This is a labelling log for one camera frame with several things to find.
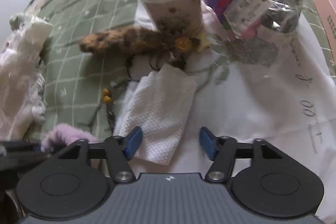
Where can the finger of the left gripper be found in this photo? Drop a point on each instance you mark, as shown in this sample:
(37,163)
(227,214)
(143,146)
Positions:
(18,158)

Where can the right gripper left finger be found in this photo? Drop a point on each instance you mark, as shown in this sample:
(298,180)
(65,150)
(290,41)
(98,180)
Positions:
(80,177)

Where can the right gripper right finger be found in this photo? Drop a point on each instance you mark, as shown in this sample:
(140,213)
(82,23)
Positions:
(262,178)

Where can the brown furry plush toy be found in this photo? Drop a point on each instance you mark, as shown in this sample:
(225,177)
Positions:
(132,41)

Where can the lilac fuzzy item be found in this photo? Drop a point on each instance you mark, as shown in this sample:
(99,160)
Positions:
(64,134)

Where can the white lace fabric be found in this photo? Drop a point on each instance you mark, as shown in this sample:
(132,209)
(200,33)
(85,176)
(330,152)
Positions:
(22,83)

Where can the white embroidered cloth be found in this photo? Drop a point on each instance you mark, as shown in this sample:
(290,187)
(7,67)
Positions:
(280,88)

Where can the white paper napkin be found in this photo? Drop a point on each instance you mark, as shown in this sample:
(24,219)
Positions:
(160,105)

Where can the green checkered cloth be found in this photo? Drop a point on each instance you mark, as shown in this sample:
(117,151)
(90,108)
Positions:
(74,80)

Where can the pink cardboard box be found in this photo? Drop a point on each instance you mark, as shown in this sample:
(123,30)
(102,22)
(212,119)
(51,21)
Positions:
(326,11)

